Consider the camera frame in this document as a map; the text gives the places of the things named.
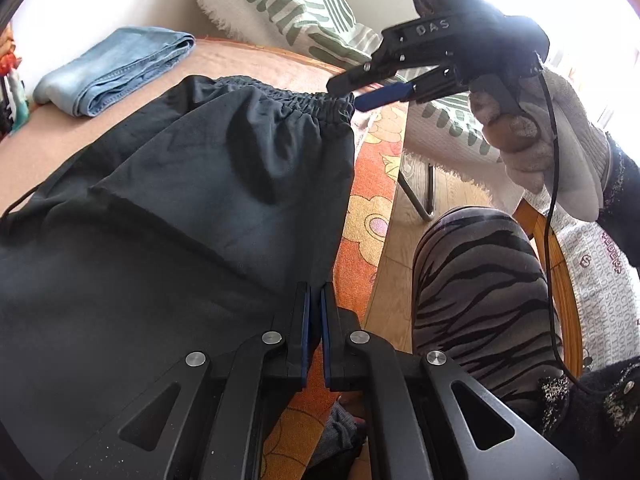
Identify dark grey pants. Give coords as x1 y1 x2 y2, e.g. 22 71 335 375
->
1 76 355 479

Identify black sleeved right forearm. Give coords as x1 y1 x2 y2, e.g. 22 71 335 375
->
598 134 640 270

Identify black cable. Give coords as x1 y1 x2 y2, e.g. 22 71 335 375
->
534 52 591 396

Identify green striped white pillow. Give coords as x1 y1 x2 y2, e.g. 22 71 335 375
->
196 0 522 212

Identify grey gloved right hand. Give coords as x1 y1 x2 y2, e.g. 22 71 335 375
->
469 68 612 222

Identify folded light blue jeans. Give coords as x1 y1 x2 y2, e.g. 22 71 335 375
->
32 26 195 117

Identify zebra striped trouser leg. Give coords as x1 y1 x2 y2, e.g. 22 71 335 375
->
411 206 563 427

